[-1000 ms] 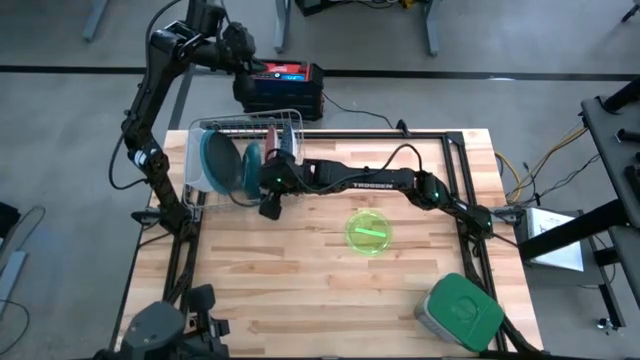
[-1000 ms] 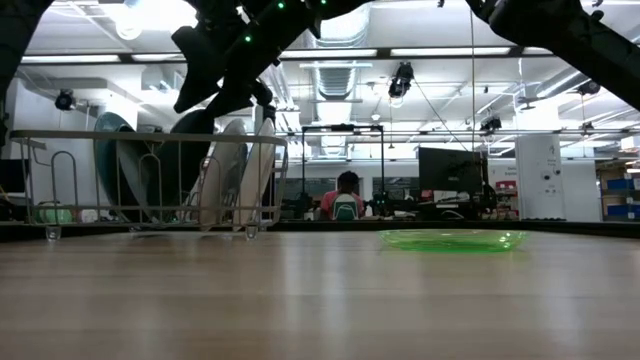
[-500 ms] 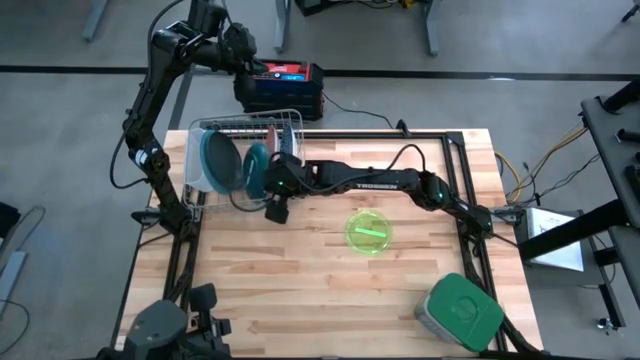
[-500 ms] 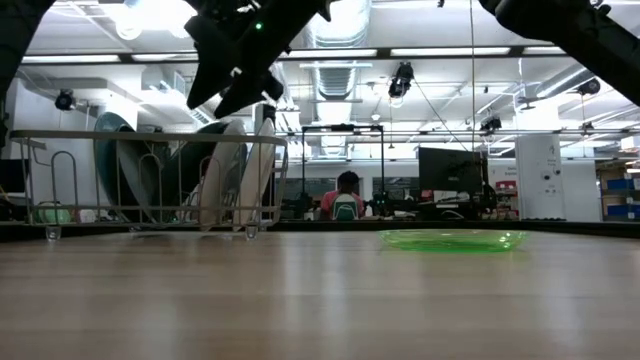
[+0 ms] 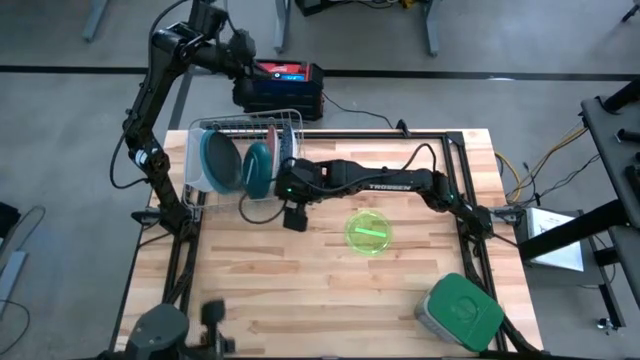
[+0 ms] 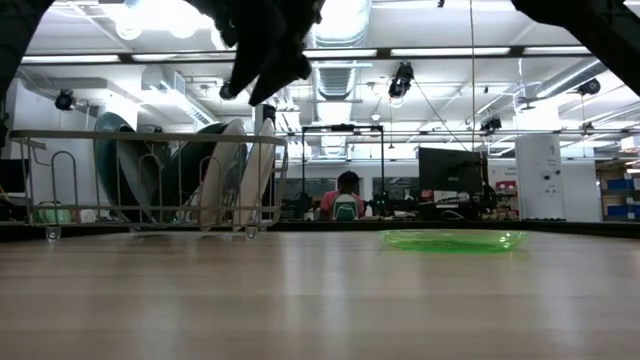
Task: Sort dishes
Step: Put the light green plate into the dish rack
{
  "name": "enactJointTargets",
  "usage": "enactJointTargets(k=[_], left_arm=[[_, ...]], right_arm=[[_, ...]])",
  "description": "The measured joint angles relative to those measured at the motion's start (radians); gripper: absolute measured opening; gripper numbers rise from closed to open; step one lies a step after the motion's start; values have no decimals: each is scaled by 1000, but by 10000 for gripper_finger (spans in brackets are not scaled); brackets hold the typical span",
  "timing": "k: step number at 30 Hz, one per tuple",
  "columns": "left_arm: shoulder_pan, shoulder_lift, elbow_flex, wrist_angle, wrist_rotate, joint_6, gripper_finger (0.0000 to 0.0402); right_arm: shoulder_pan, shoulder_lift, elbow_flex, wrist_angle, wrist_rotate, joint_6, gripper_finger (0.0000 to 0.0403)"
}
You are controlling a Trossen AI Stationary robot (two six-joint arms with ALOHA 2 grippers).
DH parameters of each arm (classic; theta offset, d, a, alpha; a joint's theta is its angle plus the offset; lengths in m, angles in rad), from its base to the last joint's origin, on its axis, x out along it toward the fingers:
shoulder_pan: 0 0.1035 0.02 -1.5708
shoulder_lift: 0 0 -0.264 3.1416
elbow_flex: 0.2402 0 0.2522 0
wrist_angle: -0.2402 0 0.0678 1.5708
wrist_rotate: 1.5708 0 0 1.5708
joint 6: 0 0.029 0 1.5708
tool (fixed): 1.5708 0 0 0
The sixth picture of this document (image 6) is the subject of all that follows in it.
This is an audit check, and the red patterned plate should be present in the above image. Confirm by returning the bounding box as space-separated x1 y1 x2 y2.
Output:
198 118 249 232

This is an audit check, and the green glossy shallow bowl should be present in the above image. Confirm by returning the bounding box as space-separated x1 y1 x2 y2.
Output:
115 130 160 224

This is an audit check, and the dark green deep bowl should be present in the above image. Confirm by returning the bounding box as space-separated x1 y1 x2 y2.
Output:
158 122 232 224

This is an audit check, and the light blue patterned plate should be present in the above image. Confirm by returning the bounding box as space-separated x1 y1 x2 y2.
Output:
93 112 139 222

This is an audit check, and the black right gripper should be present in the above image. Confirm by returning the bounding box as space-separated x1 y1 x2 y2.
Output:
188 0 327 108

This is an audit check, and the black flat panel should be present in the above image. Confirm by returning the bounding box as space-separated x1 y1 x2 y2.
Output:
0 158 33 195

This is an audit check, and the thin hanging cable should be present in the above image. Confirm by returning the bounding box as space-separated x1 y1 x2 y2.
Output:
470 0 476 151

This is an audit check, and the teal white chair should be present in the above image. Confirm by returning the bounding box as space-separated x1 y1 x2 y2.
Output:
331 193 360 222

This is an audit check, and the wire dish rack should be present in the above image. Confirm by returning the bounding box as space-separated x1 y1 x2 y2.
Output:
8 129 290 241

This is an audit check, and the translucent green glass plate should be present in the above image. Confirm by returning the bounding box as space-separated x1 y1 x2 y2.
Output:
378 228 528 255

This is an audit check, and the black computer monitor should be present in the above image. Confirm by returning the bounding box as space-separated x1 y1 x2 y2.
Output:
418 147 485 197

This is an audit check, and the long ceiling light rail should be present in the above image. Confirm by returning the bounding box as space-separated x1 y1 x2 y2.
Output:
19 45 592 65

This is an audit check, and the silver ceiling duct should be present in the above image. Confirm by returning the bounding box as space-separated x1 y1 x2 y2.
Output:
517 58 619 109

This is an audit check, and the mint green round object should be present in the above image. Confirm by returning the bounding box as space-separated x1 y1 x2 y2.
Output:
34 206 75 225

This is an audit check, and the white column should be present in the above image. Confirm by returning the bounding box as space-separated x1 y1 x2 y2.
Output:
253 103 277 132

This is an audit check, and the storage shelf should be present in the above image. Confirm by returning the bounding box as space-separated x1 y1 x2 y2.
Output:
597 159 640 224

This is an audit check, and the ceiling air vent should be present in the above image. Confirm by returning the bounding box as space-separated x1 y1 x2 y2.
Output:
317 66 354 102

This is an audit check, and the blue storage bin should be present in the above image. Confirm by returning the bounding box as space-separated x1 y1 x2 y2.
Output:
606 178 640 192
606 204 640 218

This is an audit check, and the person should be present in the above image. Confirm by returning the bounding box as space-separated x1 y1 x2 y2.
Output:
319 170 367 222

